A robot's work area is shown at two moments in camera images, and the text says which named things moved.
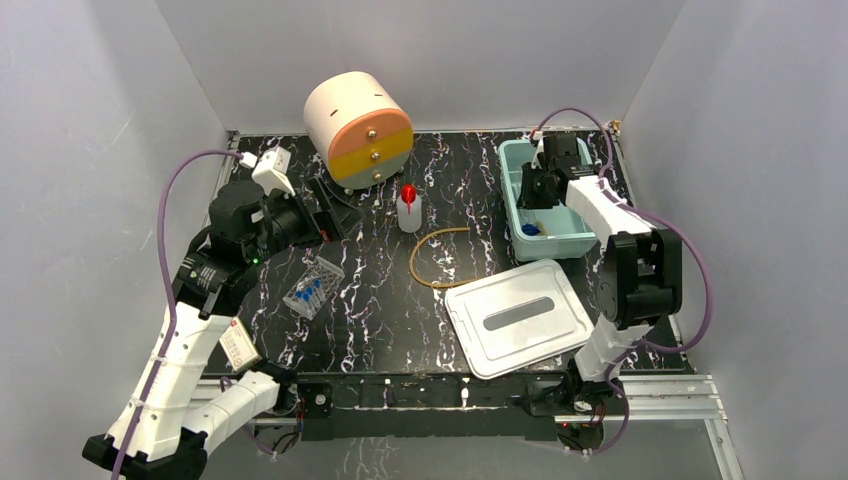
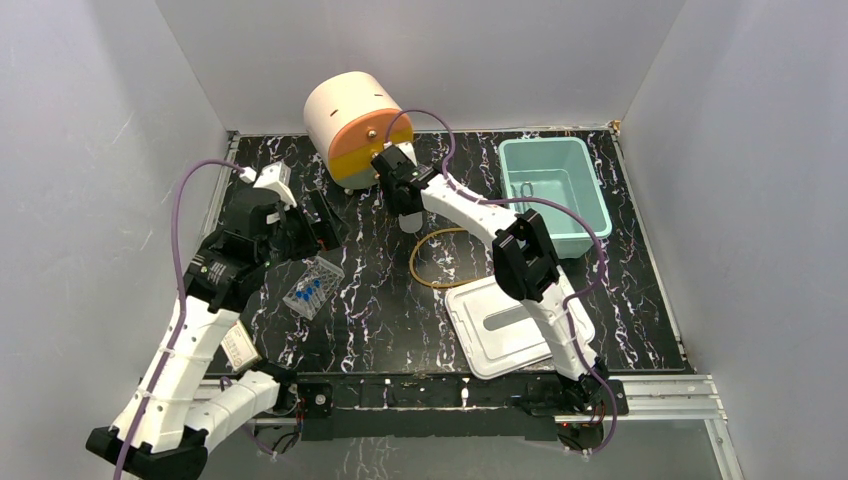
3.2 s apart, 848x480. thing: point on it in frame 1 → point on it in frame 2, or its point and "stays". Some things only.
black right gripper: (527, 200) → (393, 203)
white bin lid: (517, 317) stays
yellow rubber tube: (430, 285) stays
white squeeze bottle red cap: (409, 209) stays
